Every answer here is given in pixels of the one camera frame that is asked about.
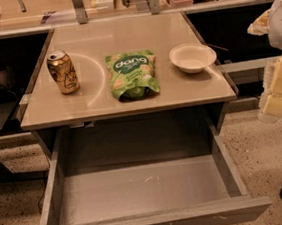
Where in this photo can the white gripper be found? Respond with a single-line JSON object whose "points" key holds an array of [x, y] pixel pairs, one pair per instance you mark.
{"points": [[271, 101]]}

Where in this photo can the green rice chip bag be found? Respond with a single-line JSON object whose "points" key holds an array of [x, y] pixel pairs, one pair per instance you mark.
{"points": [[132, 74]]}

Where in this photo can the open grey top drawer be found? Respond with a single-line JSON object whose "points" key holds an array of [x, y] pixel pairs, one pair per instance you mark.
{"points": [[172, 171]]}

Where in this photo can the white bowl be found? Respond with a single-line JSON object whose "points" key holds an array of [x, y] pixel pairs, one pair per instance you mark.
{"points": [[192, 58]]}

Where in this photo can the gold soda can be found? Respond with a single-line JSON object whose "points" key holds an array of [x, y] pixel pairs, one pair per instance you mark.
{"points": [[63, 72]]}

